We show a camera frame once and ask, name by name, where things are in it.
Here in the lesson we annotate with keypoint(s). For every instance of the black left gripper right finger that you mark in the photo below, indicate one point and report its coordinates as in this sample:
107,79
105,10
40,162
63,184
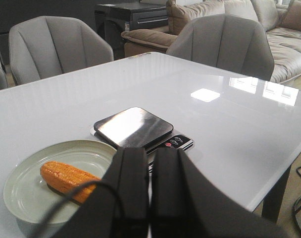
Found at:
185,204

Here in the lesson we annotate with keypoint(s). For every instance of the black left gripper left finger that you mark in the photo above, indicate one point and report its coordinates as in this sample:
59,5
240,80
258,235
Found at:
99,216

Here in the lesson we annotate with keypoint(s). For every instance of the orange corn cob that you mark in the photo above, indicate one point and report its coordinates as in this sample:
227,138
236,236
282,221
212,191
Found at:
64,177

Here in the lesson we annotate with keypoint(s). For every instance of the silver kitchen scale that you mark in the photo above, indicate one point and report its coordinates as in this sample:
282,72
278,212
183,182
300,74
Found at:
136,127

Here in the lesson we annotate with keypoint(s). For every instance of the pale green plate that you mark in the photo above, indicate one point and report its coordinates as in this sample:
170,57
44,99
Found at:
26,194

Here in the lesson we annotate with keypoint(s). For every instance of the grey armchair far side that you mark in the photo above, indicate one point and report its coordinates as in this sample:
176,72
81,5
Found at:
227,42

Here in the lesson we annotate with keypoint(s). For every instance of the grey armchair right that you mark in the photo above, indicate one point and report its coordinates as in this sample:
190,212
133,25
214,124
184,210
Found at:
47,46

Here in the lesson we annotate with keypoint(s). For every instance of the beige sofa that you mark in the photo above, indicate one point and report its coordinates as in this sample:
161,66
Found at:
282,28

